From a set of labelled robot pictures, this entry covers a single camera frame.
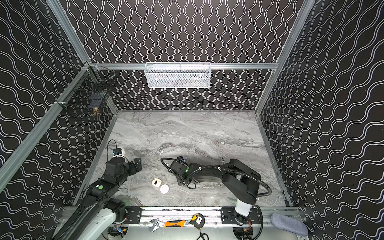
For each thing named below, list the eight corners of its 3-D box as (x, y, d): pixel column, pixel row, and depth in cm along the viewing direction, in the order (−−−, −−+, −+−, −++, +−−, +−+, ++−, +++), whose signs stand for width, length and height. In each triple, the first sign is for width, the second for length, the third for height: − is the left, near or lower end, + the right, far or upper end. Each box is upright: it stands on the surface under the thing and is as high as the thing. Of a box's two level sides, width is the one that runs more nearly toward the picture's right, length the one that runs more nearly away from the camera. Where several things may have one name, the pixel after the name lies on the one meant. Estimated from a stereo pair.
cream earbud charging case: (151, 185, 87) (150, 183, 85) (154, 178, 89) (153, 176, 87) (159, 187, 85) (158, 186, 84) (162, 180, 88) (161, 179, 86)
